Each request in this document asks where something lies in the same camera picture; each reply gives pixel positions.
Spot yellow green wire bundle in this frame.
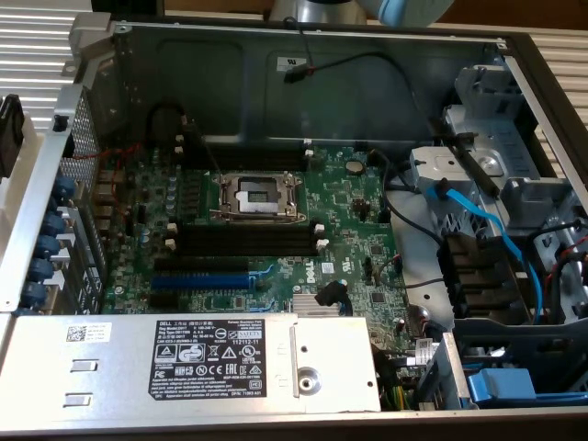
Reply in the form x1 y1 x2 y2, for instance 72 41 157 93
374 348 417 412

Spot black RAM slot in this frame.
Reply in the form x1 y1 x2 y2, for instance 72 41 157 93
174 144 318 172
167 221 325 241
174 132 316 155
164 237 330 258

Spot black plug with blue tab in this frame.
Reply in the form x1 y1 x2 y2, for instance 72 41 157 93
315 278 353 318

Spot thin red wire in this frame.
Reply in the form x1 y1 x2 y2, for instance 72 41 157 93
72 141 142 218

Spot thin black wire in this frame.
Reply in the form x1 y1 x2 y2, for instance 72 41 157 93
282 16 316 70

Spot black motherboard wire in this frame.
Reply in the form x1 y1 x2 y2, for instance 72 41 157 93
367 147 445 244

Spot black and red wire bundle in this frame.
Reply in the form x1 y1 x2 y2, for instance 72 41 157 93
527 219 588 322

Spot silver power supply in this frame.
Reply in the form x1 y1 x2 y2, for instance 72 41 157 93
0 313 382 426

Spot silver finned heatsink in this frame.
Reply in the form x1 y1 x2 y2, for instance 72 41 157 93
292 293 353 318

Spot short black expansion slot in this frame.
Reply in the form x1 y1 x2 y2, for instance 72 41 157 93
147 291 183 310

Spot blue card retainer clip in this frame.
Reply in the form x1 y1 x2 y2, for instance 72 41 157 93
25 280 51 307
35 233 63 258
50 174 77 206
40 209 68 235
29 256 56 282

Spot long black expansion slot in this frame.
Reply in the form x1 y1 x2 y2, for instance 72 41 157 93
153 255 250 273

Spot silver metal drive bracket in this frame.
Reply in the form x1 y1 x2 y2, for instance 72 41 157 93
408 145 510 197

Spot grey metal disk bay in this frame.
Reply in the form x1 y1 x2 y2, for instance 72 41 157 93
440 63 588 322

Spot blue expansion slot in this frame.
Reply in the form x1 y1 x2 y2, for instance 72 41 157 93
150 271 252 290

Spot green motherboard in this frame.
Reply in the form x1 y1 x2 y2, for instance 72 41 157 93
98 145 442 368

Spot grey metal PC case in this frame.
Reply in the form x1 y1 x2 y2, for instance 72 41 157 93
0 11 588 441

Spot dark grey drive cage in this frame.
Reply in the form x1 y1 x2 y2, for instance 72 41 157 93
452 316 588 396

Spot flat blue wire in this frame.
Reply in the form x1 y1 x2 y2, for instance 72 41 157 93
423 181 546 322

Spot black looped wire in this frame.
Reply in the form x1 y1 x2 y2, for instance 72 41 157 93
145 100 186 149

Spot white parts rack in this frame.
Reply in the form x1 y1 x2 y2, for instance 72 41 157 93
0 109 50 272

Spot black finned plastic carrier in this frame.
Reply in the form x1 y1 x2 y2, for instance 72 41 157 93
435 232 534 321

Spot metal CPU socket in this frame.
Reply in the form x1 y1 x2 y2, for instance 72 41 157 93
209 170 310 226

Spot black box behind case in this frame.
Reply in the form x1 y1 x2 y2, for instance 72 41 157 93
90 0 165 14

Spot black plastic bar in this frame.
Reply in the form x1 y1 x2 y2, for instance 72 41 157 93
426 117 503 199

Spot black computer part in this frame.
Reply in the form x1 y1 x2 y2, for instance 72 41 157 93
0 94 24 178

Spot blue plastic latch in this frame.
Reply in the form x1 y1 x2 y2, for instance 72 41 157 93
464 367 588 410

